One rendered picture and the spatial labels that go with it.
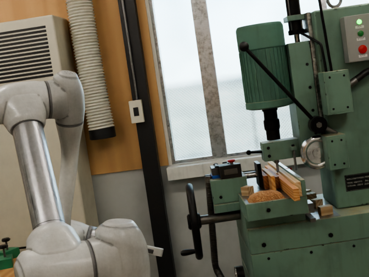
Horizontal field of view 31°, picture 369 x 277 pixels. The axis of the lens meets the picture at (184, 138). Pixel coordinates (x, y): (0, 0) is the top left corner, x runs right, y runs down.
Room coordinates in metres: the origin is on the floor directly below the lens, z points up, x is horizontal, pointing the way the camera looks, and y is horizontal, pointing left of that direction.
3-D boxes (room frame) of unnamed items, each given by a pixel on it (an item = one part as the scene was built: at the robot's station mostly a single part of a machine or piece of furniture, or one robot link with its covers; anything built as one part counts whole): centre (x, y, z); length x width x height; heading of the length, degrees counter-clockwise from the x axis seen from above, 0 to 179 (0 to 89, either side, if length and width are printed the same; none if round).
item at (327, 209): (2.30, -0.46, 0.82); 0.04 x 0.03 x 0.03; 97
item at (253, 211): (2.48, -0.22, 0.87); 0.61 x 0.30 x 0.06; 1
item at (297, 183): (2.48, -0.35, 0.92); 0.60 x 0.02 x 0.05; 1
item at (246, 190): (2.34, -0.20, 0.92); 0.03 x 0.03 x 0.03; 44
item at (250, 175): (2.48, -0.23, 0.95); 0.09 x 0.07 x 0.09; 1
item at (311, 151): (2.33, -0.46, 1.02); 0.12 x 0.03 x 0.12; 91
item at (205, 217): (2.45, -0.07, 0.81); 0.29 x 0.20 x 0.29; 1
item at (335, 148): (2.30, -0.52, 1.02); 0.09 x 0.07 x 0.12; 1
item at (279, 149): (2.45, -0.35, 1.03); 0.14 x 0.07 x 0.09; 91
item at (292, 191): (2.43, -0.33, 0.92); 0.62 x 0.02 x 0.04; 1
